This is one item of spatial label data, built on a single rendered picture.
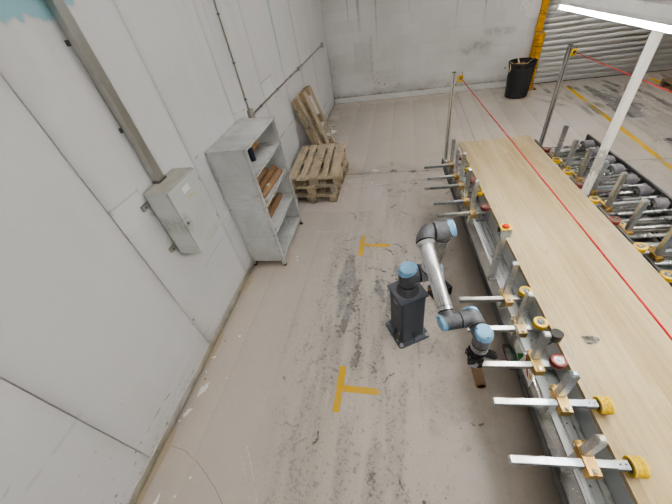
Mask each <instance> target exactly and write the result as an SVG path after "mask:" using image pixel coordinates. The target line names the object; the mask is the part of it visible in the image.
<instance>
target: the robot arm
mask: <svg viewBox="0 0 672 504"><path fill-rule="evenodd" d="M456 235H457V228H456V225H455V222H454V221H453V220H452V219H446V220H440V221H434V222H428V223H426V224H425V225H423V226H422V227H421V228H420V229H419V231H418V233H417V235H416V246H417V247H418V248H420V251H421V254H422V258H423V262H422V263H421V264H416V263H414V262H411V261H406V262H403V263H402V264H401V265H400V266H399V270H398V284H397V286H396V292H397V294H398V295H399V296H401V297H403V298H407V299H409V298H414V297H416V296H417V295H418V293H419V286H418V284H417V283H421V282H427V281H429V282H430V286H431V289H432V293H433V297H434V300H435V304H436V307H437V311H438V315H437V316H436V320H437V323H438V326H439V328H440V329H441V330H442V331H450V330H454V329H461V328H469V330H470V332H471V334H472V336H473V338H472V341H471V344H470V346H468V348H466V351H467V352H466V351H465V354H467V364H471V365H469V367H472V368H475V369H479V368H482V365H483V362H484V359H483V357H486V358H490V359H493V360H496V359H498V356H497V353H496V351H494V350H490V349H489V347H490V345H491V342H492V340H493V338H494V331H493V329H492V328H491V327H490V326H489V325H487V324H486V323H485V321H484V319H483V317H482V315H481V312H480V311H479V310H478V308H476V307H474V306H468V307H465V308H464V309H463V310H462V311H461V312H455V311H454V308H453V306H452V303H451V299H450V296H449V293H448V290H447V286H446V283H445V280H444V277H443V275H444V271H443V265H442V263H441V261H442V258H443V256H444V253H445V251H446V248H447V246H448V243H449V241H450V239H451V237H455V236H456Z"/></svg>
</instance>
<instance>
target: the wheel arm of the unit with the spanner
mask: <svg viewBox="0 0 672 504"><path fill-rule="evenodd" d="M542 364H543V366H544V369H556V368H554V367H553V366H552V365H551V364H550V362H542ZM532 367H533V365H532V363H531V361H484V362H483V365H482V368H501V369H532Z"/></svg>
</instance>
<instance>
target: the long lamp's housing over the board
mask: <svg viewBox="0 0 672 504"><path fill-rule="evenodd" d="M561 5H565V6H571V7H576V8H581V9H586V10H591V11H596V12H601V13H607V14H612V15H617V16H622V17H627V18H632V19H637V20H643V21H648V22H653V23H658V24H663V25H668V26H672V0H559V5H558V9H557V10H559V9H560V6H561Z"/></svg>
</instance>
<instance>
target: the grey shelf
mask: <svg viewBox="0 0 672 504"><path fill-rule="evenodd" d="M273 120H274V121H273ZM272 122H273V123H272ZM273 126H274V127H273ZM275 127H276V128H275ZM274 129H275V130H274ZM275 133H276V134H275ZM276 136H277V138H276ZM277 140H278V141H277ZM255 141H257V142H258V143H259V146H258V147H257V149H256V150H255V151H254V153H255V156H256V159H257V160H256V161H253V162H252V161H251V160H250V157H249V155H248V152H247V151H248V149H249V148H250V147H251V146H252V145H253V143H254V142H255ZM280 145H281V146H280ZM279 147H280V149H279ZM280 151H281V152H280ZM242 153H243V154H242ZM204 154H205V156H206V158H207V160H208V163H209V165H210V167H211V169H212V172H213V174H214V176H215V178H216V180H217V183H218V185H219V187H220V189H221V192H222V194H223V196H224V198H225V200H226V203H227V205H228V207H229V209H230V212H231V214H232V216H233V218H234V220H235V223H236V225H237V227H238V229H239V232H240V234H241V236H242V238H243V240H244V243H245V245H246V247H247V249H248V251H249V254H250V256H251V258H252V260H253V263H254V265H257V264H258V262H256V261H281V260H282V263H283V266H286V265H287V262H286V260H285V255H286V252H287V248H288V246H289V244H290V242H291V240H292V238H293V236H294V233H295V231H296V228H297V226H298V224H299V221H300V225H301V224H303V222H302V218H301V215H300V211H299V207H298V204H297V200H296V196H295V192H294V189H293V185H292V181H291V178H290V174H289V170H288V167H287V163H286V159H285V155H284V152H283V148H282V144H281V141H280V137H279V133H278V129H277V126H276V122H275V118H274V116H268V117H258V118H248V119H239V120H238V121H237V122H236V123H235V124H234V125H233V126H232V127H231V128H230V129H229V130H228V131H227V132H226V133H225V134H224V135H223V136H221V137H220V138H219V139H218V140H217V141H216V142H215V143H214V144H213V145H212V146H211V147H210V148H209V149H208V150H207V151H206V152H205V153H204ZM281 155H282V156H281ZM243 156H244V157H243ZM283 157H284V158H283ZM244 158H245V159H244ZM282 158H283V159H282ZM284 160H285V161H284ZM245 161H246V162H245ZM283 162H284V163H283ZM272 165H275V166H276V167H277V168H281V169H282V171H283V172H282V174H281V175H280V177H279V178H278V180H277V181H276V183H275V184H274V186H273V187H272V189H271V190H270V192H269V193H268V195H267V197H266V198H265V199H264V197H263V194H262V192H261V189H259V188H260V186H259V183H258V180H257V177H258V176H259V175H260V173H261V172H262V170H263V169H264V167H267V168H268V169H270V167H271V166H272ZM284 165H285V167H284ZM286 173H287V174H286ZM287 176H288V177H287ZM252 180H253V181H252ZM288 180H289V181H288ZM253 183H254V184H253ZM255 184H256V185H255ZM289 184H290V185H289ZM254 186H255V187H254ZM291 186H292V187H291ZM290 187H291V188H290ZM255 189H256V190H255ZM257 189H258V190H257ZM292 190H293V191H292ZM256 191H257V192H256ZM291 191H292V192H291ZM277 193H281V194H282V198H281V200H280V202H279V204H278V206H277V208H276V210H275V212H274V215H273V217H272V219H271V217H270V214H269V212H268V211H269V210H268V209H267V207H268V205H269V203H270V202H271V200H272V198H273V196H274V199H275V197H276V195H277ZM257 194H258V195H257ZM293 198H294V199H293ZM295 201H296V202H295ZM294 202H295V203H294ZM295 205H296V206H295ZM296 209H297V210H296ZM263 211H264V212H263ZM264 213H265V214H264ZM297 213H298V214H297ZM266 214H267V215H266ZM299 215H300V216H299ZM265 216H266V217H265ZM267 217H268V218H267ZM266 219H267V220H266ZM268 220H269V221H268ZM267 222H268V223H267ZM268 224H269V225H268ZM242 231H243V232H242Z"/></svg>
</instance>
